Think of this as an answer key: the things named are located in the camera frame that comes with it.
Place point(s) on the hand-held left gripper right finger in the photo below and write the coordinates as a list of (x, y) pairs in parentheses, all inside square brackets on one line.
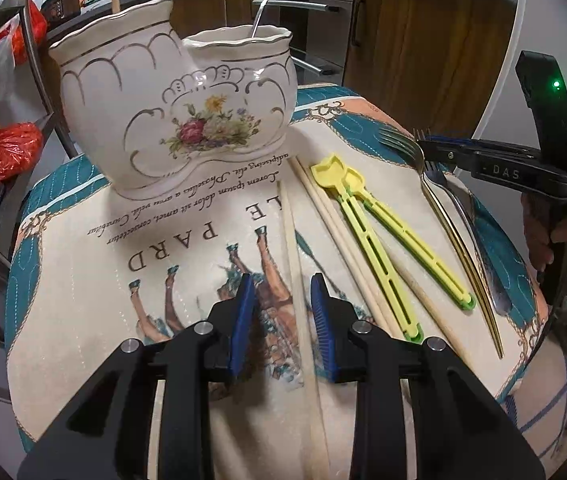
[(321, 325)]

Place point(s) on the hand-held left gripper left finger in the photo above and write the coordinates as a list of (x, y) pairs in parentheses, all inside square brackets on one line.
[(243, 320)]

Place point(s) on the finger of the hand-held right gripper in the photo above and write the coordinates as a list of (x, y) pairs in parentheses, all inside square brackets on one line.
[(448, 140), (451, 160)]

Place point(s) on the yellow green training chopstick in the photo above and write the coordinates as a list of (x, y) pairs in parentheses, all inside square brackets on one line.
[(378, 270), (413, 245)]

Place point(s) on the white floral ceramic utensil holder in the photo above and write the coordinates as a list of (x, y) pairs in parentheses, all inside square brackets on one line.
[(113, 110)]

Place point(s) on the person's right hand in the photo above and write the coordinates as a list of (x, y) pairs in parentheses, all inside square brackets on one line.
[(538, 235)]

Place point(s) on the wooden kitchen cabinet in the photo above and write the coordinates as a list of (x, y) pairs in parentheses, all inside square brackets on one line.
[(428, 45), (213, 7)]

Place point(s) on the printed quilted cloth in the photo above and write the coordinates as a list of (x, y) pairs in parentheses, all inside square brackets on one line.
[(113, 285)]

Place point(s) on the steel oven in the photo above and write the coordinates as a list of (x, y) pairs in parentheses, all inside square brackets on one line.
[(323, 25)]

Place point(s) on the person's plaid clothing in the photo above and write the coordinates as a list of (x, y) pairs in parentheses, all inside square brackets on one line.
[(563, 410)]

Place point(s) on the chrome metal rack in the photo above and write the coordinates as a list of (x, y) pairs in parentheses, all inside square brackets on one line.
[(38, 60)]

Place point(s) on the dark red cooking pot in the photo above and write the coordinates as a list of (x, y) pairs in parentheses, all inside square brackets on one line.
[(61, 5)]

